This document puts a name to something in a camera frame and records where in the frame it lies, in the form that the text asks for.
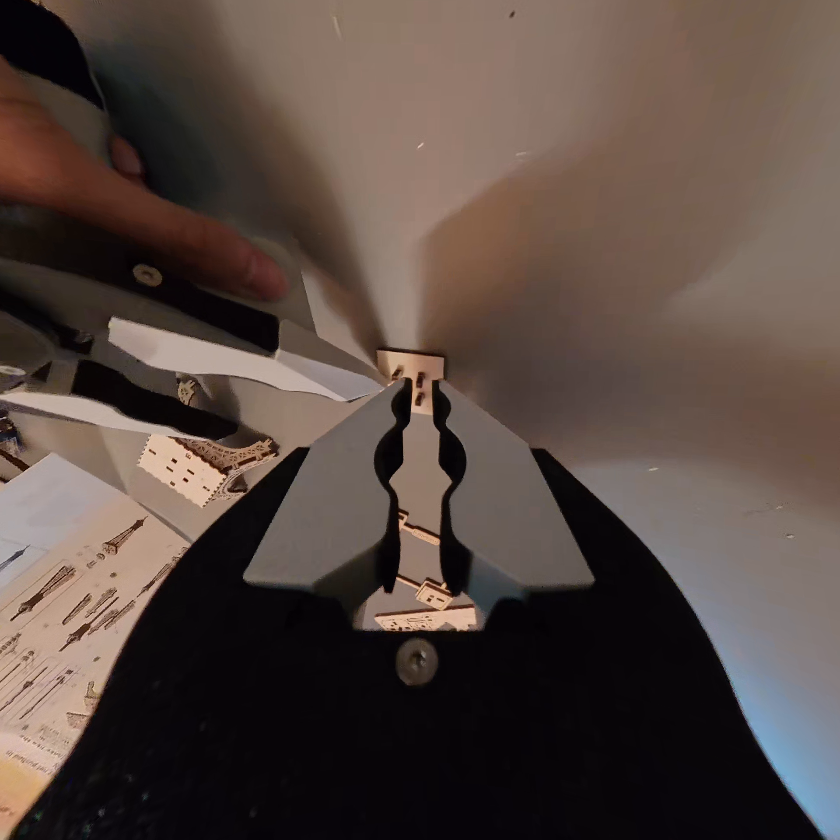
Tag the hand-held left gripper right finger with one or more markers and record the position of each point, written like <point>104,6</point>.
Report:
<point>518,518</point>

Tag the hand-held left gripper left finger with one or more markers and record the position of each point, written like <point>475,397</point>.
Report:
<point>321,518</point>

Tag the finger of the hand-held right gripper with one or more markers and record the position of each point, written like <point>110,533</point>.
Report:
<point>65,407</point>
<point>216,354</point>

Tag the small square wooden plate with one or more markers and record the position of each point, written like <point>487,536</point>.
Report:
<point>420,364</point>

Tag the person's right hand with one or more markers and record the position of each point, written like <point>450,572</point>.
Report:
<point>98,190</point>

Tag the wooden lattice tower base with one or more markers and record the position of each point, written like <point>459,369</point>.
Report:
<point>177,463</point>

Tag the paper instruction leaflet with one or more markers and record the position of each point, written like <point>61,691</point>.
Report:
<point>65,590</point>

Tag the wooden four-square frame piece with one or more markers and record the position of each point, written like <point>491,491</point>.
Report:
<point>430,594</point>

